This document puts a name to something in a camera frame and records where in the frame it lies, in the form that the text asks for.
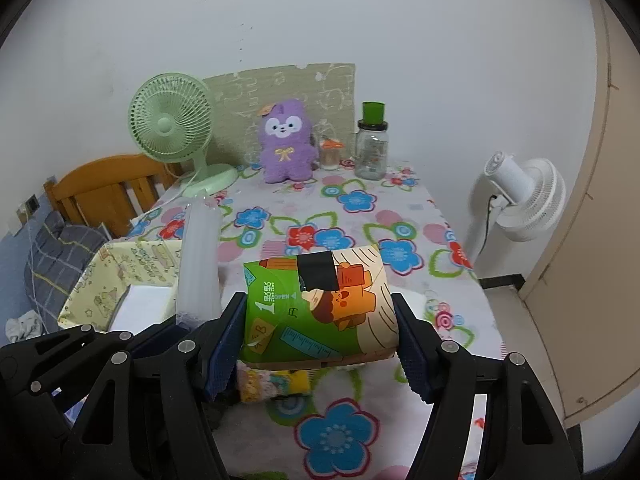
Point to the white standing fan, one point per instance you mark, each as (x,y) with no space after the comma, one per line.
(535,195)

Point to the wall socket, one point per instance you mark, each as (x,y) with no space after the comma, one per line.
(32,204)

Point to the small jar with orange lid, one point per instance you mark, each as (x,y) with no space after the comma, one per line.
(330,157)

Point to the grey plaid pillow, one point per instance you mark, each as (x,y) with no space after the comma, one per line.
(60,260)

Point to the clear plastic cup stack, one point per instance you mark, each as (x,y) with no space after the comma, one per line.
(200,260)

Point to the beige door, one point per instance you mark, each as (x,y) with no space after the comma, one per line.
(600,210)

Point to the green orange printed tissue pack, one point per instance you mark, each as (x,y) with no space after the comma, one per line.
(325,310)

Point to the white tissue pack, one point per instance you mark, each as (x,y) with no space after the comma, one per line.
(145,305)

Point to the floral tablecloth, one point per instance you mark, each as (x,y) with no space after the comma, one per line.
(350,200)

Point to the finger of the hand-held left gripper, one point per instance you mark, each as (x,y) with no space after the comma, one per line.
(157,337)
(65,342)

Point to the small yellow printed packet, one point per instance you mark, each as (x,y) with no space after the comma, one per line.
(275,385)

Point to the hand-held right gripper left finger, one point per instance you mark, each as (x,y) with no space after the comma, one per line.
(222,355)

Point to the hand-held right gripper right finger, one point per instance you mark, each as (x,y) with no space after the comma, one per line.
(414,360)

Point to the beige printed cardboard sheet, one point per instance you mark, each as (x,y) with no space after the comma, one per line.
(300,85)

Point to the white crumpled cloth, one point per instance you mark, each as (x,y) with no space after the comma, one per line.
(25,325)

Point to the purple plush toy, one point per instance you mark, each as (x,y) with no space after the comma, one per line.
(287,160)

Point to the green desk fan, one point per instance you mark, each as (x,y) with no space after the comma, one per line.
(167,120)

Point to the yellow printed storage box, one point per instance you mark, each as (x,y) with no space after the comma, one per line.
(125,260)

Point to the blue bedsheet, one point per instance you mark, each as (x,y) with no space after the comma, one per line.
(12,280)

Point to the glass jar with green lid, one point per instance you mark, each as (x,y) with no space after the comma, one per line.
(371,155)

